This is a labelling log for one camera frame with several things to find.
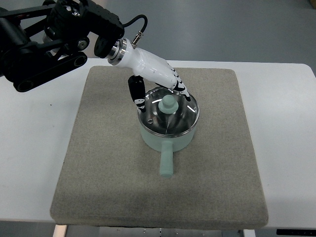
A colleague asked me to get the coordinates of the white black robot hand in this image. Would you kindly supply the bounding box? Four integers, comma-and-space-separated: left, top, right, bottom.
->
107, 39, 191, 113

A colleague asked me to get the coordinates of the glass lid with green knob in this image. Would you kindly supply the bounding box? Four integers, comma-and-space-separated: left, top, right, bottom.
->
138, 86, 199, 137

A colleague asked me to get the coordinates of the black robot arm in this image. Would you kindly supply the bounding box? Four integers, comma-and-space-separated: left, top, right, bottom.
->
0, 0, 124, 92

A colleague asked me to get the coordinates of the mint green saucepan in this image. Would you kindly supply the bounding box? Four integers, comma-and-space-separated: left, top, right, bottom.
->
139, 122, 197, 178

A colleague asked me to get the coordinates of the grey felt mat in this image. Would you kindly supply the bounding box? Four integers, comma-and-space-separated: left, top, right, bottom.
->
50, 66, 269, 230

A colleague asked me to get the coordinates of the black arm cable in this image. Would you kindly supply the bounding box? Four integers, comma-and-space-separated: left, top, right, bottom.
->
122, 14, 148, 49

